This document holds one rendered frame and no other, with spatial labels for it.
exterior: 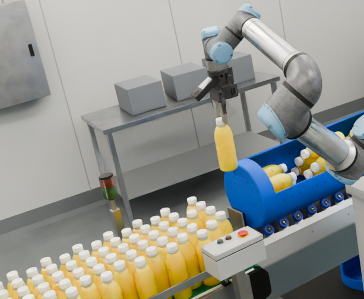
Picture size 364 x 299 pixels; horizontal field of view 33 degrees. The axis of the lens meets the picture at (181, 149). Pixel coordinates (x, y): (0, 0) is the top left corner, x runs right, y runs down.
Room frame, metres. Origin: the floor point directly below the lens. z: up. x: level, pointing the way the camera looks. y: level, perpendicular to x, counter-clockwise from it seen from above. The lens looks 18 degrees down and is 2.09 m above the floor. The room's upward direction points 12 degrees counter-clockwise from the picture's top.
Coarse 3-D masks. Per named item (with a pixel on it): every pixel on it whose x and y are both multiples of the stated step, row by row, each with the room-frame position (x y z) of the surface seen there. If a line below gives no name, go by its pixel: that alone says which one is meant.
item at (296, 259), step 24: (288, 216) 2.37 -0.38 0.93; (336, 216) 2.34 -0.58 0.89; (288, 240) 2.23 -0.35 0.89; (312, 240) 2.26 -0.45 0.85; (336, 240) 2.33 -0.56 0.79; (264, 264) 2.16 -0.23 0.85; (288, 264) 2.22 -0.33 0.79; (312, 264) 2.30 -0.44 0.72; (336, 264) 2.39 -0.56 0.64; (288, 288) 2.27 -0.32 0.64
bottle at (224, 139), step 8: (216, 128) 2.23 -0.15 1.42; (224, 128) 2.21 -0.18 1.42; (216, 136) 2.22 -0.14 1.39; (224, 136) 2.20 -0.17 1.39; (232, 136) 2.22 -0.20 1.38; (216, 144) 2.23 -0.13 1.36; (224, 144) 2.20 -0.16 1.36; (232, 144) 2.22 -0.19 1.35; (224, 152) 2.21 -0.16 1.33; (232, 152) 2.21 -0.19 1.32; (224, 160) 2.21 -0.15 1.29; (232, 160) 2.22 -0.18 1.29; (224, 168) 2.22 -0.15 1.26; (232, 168) 2.22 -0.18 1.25
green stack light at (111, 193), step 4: (112, 188) 2.41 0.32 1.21; (116, 188) 2.44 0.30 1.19; (104, 192) 2.42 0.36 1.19; (108, 192) 2.41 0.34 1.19; (112, 192) 2.41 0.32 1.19; (116, 192) 2.43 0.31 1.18; (104, 196) 2.42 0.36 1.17; (108, 196) 2.41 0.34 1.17; (112, 196) 2.41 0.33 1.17; (116, 196) 2.42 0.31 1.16
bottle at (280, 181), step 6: (276, 174) 2.32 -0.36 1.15; (282, 174) 2.31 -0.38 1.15; (288, 174) 2.34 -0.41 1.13; (270, 180) 2.28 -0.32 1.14; (276, 180) 2.28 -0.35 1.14; (282, 180) 2.28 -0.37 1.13; (288, 180) 2.29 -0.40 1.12; (276, 186) 2.26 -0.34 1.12; (282, 186) 2.28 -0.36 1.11; (288, 186) 2.30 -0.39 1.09; (276, 192) 2.27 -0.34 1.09
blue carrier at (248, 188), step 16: (336, 128) 2.66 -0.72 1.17; (288, 144) 2.52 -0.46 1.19; (240, 160) 2.35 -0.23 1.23; (256, 160) 2.46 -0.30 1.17; (272, 160) 2.52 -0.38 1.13; (288, 160) 2.57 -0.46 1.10; (224, 176) 2.40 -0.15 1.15; (240, 176) 2.29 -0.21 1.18; (256, 176) 2.22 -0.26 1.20; (304, 176) 2.56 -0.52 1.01; (320, 176) 2.29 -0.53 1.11; (240, 192) 2.31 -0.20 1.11; (256, 192) 2.20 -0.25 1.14; (272, 192) 2.20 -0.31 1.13; (288, 192) 2.22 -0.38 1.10; (304, 192) 2.26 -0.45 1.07; (320, 192) 2.30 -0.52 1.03; (240, 208) 2.33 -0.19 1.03; (256, 208) 2.22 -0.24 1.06; (272, 208) 2.19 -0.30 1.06; (288, 208) 2.24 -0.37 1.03; (256, 224) 2.24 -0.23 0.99
